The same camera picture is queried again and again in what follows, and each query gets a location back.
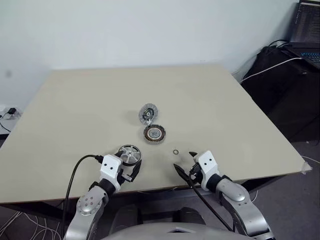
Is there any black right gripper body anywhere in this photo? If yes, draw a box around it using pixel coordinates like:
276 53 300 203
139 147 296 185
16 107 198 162
188 161 204 188

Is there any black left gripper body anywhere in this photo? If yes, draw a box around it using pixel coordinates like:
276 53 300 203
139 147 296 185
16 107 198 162
118 166 133 185

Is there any black rotor with silver spokes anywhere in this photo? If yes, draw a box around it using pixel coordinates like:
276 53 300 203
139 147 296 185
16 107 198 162
116 144 143 166

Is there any finned silver motor cap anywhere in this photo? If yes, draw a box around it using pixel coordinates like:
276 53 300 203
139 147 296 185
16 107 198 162
138 102 160 125

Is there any copper wound stator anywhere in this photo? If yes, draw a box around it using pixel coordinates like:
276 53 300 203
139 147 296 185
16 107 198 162
143 124 168 145

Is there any grey robot torso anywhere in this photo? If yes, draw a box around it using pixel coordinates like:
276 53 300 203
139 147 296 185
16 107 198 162
99 219 251 240

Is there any black cabinet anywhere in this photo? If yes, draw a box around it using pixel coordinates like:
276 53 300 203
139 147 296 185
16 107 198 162
241 46 320 143

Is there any clear tape on table corner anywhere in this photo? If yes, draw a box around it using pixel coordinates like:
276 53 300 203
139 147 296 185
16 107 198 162
301 161 313 175

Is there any black laptop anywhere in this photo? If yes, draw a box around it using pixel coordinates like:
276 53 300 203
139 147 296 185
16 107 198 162
282 0 320 68

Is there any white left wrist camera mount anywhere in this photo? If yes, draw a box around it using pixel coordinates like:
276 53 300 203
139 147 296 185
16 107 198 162
99 154 125 194

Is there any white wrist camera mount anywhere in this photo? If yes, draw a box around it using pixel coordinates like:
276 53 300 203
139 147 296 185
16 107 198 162
196 150 221 192
99 154 125 194

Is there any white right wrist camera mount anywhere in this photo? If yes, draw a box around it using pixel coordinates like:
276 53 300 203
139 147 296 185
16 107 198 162
196 150 221 192

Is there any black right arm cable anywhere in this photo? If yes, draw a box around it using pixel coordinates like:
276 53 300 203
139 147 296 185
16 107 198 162
189 172 236 233

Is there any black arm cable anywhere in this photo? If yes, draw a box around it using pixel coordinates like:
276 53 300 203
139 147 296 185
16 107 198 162
61 154 104 240
189 172 236 233

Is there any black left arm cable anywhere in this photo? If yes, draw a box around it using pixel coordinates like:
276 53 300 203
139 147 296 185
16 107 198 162
61 154 104 240

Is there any black table frame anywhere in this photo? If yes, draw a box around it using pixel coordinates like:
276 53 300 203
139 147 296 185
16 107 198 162
0 172 286 226

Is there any thin white floor cable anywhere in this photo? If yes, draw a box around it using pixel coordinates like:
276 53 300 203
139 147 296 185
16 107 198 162
301 154 320 165
0 211 63 240

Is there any white cable on cabinet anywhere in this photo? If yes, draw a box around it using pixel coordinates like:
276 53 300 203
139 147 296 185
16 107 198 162
240 57 303 83

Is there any thin black cable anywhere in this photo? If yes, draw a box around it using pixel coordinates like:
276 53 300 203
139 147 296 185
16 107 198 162
268 39 291 50

